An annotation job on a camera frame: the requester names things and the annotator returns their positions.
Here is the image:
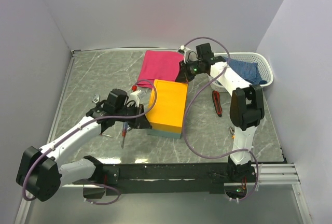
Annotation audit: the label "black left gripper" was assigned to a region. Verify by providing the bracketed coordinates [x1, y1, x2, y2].
[115, 103, 152, 129]

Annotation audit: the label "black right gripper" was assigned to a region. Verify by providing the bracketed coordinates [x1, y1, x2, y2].
[175, 59, 202, 84]

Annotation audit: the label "orange drawer box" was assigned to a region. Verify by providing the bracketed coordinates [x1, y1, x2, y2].
[146, 80, 188, 139]

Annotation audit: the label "red black utility knife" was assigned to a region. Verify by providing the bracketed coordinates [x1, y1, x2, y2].
[212, 90, 223, 117]

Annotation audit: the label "orange handled pliers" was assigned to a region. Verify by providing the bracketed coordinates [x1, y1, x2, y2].
[229, 127, 235, 139]

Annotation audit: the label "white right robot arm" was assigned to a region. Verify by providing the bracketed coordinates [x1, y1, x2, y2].
[176, 43, 265, 182]

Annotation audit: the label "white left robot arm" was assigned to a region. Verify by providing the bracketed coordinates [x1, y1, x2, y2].
[16, 89, 152, 202]

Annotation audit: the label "pink folded cloth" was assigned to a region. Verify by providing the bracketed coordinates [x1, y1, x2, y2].
[137, 50, 183, 89]

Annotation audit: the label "black adjustable wrench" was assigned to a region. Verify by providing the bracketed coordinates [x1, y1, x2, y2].
[92, 94, 100, 105]

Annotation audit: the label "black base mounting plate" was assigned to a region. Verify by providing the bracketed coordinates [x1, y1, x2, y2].
[89, 162, 257, 194]

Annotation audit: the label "blue checkered cloth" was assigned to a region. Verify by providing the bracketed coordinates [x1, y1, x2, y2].
[223, 57, 265, 85]

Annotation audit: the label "white plastic basket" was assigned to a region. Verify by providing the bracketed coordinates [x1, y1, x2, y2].
[210, 52, 274, 92]

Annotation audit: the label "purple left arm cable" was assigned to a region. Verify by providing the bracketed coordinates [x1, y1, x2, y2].
[21, 79, 158, 206]

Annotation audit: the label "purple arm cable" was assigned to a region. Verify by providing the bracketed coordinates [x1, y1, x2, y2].
[182, 36, 259, 201]
[21, 79, 158, 206]

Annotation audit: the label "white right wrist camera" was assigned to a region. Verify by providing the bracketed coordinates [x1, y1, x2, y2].
[178, 45, 191, 63]

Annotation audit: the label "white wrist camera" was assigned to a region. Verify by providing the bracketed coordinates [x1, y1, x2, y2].
[178, 45, 191, 63]
[128, 90, 146, 106]

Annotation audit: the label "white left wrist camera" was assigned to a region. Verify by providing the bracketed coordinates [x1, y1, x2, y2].
[128, 90, 146, 106]

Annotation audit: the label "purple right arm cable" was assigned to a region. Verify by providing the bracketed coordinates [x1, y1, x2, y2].
[182, 36, 259, 201]

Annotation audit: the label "aluminium rail frame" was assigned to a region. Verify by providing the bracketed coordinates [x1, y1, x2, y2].
[13, 49, 109, 224]

